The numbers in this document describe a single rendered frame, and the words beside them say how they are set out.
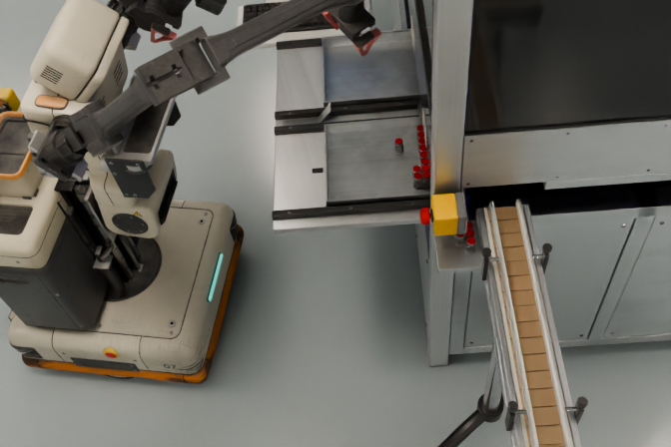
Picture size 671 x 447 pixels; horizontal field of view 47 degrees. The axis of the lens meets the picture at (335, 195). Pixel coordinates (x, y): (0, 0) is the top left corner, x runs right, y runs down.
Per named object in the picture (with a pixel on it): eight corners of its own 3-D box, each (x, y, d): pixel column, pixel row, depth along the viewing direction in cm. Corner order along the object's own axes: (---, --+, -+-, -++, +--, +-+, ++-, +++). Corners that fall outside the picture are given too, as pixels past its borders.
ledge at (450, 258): (488, 224, 192) (488, 221, 190) (496, 269, 184) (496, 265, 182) (432, 228, 192) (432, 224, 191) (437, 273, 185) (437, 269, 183)
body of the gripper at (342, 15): (347, -3, 173) (346, -26, 167) (376, 25, 169) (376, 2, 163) (325, 12, 172) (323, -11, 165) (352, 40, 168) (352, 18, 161)
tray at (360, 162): (449, 122, 210) (449, 114, 207) (460, 200, 195) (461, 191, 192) (325, 132, 212) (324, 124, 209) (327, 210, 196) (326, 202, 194)
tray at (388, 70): (435, 37, 230) (435, 28, 227) (445, 101, 215) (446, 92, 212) (323, 47, 232) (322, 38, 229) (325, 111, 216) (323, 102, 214)
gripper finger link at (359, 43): (362, 33, 179) (361, 6, 170) (381, 53, 176) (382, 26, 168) (339, 49, 177) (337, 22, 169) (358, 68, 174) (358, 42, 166)
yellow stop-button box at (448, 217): (460, 209, 183) (462, 192, 177) (464, 234, 179) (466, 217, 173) (429, 212, 184) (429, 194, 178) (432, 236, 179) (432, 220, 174)
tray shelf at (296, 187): (433, 30, 234) (433, 26, 233) (462, 220, 193) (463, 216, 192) (278, 44, 237) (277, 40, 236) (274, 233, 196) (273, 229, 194)
